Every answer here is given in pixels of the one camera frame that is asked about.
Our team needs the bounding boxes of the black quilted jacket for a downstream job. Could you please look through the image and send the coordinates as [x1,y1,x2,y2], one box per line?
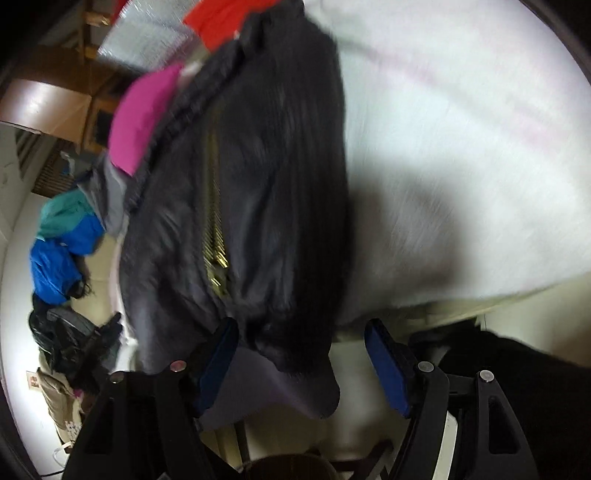
[119,1,353,429]

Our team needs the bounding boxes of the beige garment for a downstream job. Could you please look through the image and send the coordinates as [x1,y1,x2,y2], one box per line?
[37,351,95,443]

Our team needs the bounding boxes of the black shiny jacket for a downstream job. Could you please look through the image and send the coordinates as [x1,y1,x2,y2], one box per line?
[28,307,122,394]

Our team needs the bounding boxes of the blue jacket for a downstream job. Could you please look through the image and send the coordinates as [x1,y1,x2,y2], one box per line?
[29,214,104,305]

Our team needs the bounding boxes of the teal shirt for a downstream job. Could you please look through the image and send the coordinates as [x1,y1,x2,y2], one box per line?
[37,189,95,240]

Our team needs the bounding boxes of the grey garment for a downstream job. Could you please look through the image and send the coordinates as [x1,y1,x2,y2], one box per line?
[77,152,130,237]

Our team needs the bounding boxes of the white bed blanket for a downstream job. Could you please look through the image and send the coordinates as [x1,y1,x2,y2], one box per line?
[300,1,590,303]

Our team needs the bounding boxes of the pink pillow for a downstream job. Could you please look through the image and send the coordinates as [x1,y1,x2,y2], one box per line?
[107,63,183,176]

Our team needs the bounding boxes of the wooden pillar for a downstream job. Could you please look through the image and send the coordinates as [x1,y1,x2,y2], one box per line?
[1,45,122,154]

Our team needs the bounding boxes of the silver foil insulation panel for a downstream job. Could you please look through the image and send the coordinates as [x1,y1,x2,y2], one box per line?
[96,0,200,74]

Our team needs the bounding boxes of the red pillow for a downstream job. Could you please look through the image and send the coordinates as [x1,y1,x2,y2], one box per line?
[183,0,278,52]

